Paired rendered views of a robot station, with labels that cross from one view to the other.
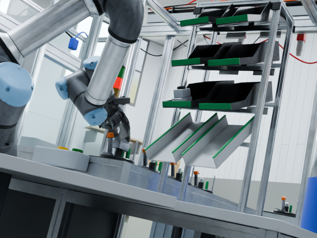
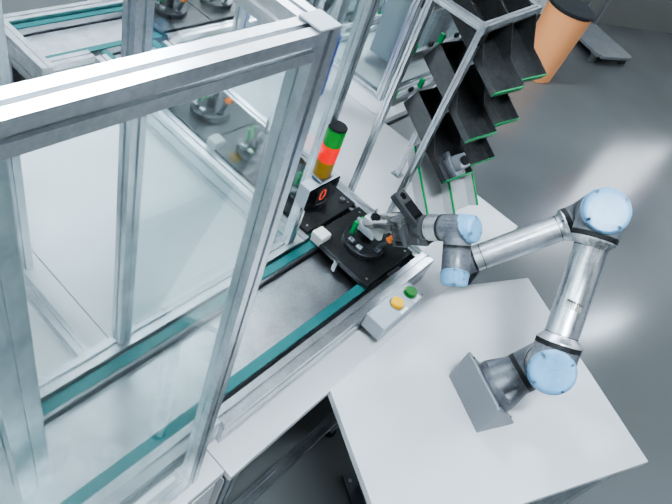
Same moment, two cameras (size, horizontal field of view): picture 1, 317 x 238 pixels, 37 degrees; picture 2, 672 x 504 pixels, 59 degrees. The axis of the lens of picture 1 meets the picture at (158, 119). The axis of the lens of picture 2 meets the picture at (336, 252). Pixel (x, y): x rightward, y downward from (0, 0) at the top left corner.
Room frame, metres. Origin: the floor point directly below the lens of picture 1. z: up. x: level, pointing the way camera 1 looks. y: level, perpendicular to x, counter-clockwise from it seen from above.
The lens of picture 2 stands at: (2.12, 1.46, 2.24)
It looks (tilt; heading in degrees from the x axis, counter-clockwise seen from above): 45 degrees down; 261
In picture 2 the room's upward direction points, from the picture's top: 24 degrees clockwise
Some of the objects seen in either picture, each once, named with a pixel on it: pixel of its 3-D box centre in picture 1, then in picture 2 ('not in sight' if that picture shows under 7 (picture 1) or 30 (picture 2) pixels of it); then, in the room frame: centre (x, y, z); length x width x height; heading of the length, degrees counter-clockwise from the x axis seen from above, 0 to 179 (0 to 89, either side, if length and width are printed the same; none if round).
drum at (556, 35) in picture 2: not in sight; (551, 40); (0.33, -3.73, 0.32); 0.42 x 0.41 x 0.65; 117
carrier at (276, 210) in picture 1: (286, 208); not in sight; (2.81, -0.85, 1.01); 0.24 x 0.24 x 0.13; 56
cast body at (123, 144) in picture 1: (122, 141); (369, 222); (1.86, 0.12, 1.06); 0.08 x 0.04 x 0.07; 146
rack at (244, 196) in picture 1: (227, 106); (431, 115); (1.75, -0.25, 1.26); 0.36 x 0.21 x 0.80; 56
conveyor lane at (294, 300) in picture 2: not in sight; (286, 294); (2.03, 0.36, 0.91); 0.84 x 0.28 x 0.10; 56
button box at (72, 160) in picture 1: (60, 158); (393, 309); (1.71, 0.31, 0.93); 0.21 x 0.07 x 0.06; 56
